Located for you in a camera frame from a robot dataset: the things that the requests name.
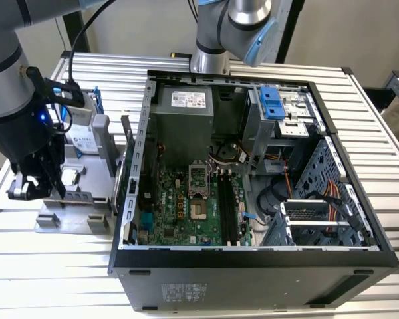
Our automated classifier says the green graphics card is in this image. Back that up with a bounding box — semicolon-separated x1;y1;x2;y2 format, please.
112;111;136;213

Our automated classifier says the power supply wire bundle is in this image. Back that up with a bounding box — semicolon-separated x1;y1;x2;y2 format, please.
208;139;251;166

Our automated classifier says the green RAM stick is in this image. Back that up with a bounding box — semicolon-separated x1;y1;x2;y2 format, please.
63;189;96;205

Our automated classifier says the metal drive cage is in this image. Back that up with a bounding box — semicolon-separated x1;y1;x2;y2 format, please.
242;84;327;175

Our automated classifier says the black cable loop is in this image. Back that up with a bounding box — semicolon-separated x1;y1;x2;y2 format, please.
256;175;287;219

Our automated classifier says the CPU socket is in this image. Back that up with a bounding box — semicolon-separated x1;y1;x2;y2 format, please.
190;198;209;221

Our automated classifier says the orange red yellow wire bundle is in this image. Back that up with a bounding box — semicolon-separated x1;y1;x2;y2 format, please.
325;179;342;224

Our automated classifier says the grey parts rack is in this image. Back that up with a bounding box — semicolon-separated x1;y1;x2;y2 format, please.
34;114;127;235

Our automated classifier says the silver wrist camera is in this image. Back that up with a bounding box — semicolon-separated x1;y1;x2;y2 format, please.
58;86;86;109

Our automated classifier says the blue plastic drive latch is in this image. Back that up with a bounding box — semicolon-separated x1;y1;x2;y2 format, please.
258;85;285;121

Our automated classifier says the metal socket cover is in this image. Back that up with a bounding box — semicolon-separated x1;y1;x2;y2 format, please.
188;161;209;199

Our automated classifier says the green motherboard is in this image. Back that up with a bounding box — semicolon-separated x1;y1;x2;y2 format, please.
136;162;255;247

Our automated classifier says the black case fan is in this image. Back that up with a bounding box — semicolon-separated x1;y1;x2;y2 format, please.
142;138;159;201

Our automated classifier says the metal disk bay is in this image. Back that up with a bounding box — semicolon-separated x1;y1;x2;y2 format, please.
262;198;373;247

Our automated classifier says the black camera cable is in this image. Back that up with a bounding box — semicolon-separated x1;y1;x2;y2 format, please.
26;0;117;100

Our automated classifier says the grey power supply unit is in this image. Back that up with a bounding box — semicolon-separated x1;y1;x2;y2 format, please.
151;84;215;167

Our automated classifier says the black steel post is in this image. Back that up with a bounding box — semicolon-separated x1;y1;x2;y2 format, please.
62;13;91;54
275;0;304;64

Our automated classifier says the teal board connector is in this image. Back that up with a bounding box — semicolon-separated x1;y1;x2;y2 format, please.
140;213;154;232

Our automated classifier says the hard disk in blue carrier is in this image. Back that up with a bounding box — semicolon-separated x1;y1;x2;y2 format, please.
62;86;103;158

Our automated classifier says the silver CPU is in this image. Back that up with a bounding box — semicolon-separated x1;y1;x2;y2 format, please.
61;169;78;186

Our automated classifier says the locking lever wire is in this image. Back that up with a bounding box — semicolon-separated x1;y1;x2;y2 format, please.
205;164;214;193

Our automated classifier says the thin orange wire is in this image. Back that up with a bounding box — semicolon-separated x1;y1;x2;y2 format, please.
283;167;294;201

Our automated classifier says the black RAM slot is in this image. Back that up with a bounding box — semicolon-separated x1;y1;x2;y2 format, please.
221;168;234;247
229;168;241;247
225;168;237;247
217;168;230;247

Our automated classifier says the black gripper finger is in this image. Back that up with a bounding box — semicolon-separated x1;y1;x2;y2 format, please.
41;132;68;209
6;154;57;202

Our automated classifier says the black PC case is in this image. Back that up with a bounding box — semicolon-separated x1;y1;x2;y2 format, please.
108;68;399;313

